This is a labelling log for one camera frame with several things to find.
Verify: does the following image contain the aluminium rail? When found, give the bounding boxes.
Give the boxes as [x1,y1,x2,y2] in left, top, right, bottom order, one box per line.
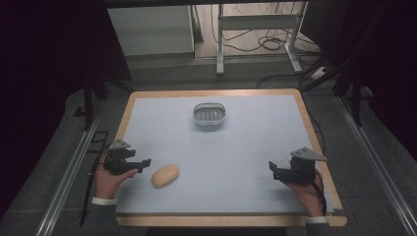
[33,106,106,236]
[336,95,417,236]

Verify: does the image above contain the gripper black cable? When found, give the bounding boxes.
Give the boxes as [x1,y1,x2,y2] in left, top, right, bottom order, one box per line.
[310,169,328,216]
[79,145,112,228]

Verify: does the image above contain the person's left hand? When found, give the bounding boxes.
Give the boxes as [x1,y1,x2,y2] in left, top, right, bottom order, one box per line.
[93,154,140,200]

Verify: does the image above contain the white metal stand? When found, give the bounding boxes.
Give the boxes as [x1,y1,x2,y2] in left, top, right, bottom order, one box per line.
[215,0,305,77]

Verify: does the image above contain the black cable beside table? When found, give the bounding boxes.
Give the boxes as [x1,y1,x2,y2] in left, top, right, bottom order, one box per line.
[306,108,328,155]

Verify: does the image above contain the pale table mat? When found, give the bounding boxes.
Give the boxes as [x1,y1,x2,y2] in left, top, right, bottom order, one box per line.
[115,94,334,216]

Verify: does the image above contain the white power strip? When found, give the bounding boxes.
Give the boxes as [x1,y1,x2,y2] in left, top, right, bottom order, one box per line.
[309,66,329,82]

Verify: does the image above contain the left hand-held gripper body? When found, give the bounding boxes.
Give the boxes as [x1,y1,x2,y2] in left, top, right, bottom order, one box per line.
[103,139,140,176]

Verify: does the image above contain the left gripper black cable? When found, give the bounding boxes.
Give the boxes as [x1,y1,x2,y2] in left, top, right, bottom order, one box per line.
[79,145,112,228]

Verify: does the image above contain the bread roll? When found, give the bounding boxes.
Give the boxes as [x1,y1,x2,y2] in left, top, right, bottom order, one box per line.
[150,163,181,190]

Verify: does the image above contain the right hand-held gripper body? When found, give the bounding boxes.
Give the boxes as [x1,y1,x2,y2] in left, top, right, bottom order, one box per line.
[276,146,328,185]

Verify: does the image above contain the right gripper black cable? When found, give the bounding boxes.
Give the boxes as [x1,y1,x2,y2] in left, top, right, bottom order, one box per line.
[310,169,328,216]

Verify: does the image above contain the black stand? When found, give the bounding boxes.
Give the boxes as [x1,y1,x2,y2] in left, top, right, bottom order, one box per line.
[80,73,134,132]
[299,55,367,128]

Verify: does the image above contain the person's right hand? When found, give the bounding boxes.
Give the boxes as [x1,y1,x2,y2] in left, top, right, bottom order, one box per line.
[282,171,325,218]

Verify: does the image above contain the white panel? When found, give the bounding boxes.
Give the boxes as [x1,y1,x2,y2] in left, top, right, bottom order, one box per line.
[106,5,196,57]

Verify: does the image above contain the grey oval soap dish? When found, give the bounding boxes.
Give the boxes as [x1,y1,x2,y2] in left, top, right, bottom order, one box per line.
[192,101,227,129]

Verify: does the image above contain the black floor cables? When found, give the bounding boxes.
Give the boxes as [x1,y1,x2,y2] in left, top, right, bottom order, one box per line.
[210,2,324,67]

